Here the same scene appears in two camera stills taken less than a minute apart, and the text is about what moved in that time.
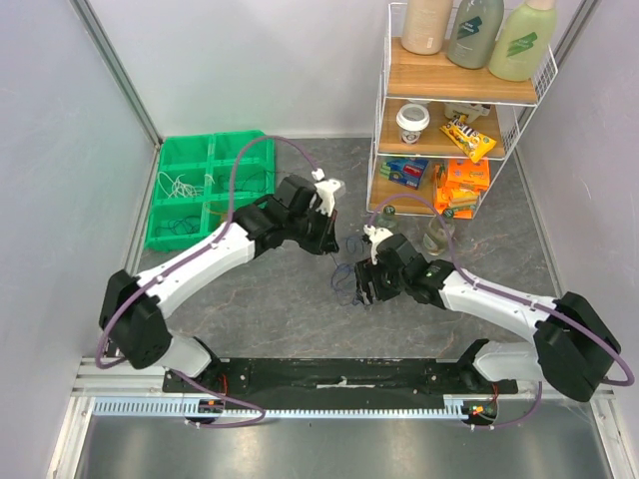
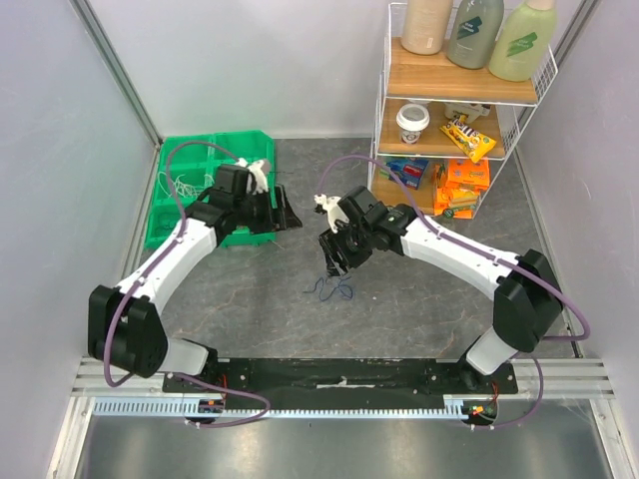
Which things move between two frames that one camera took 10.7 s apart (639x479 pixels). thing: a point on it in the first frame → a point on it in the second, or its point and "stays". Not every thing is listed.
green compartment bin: (202, 181) stays
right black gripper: (369, 281) → (337, 242)
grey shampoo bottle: (474, 33) stays
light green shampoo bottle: (524, 35) stays
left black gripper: (326, 240) → (279, 219)
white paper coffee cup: (412, 119) stays
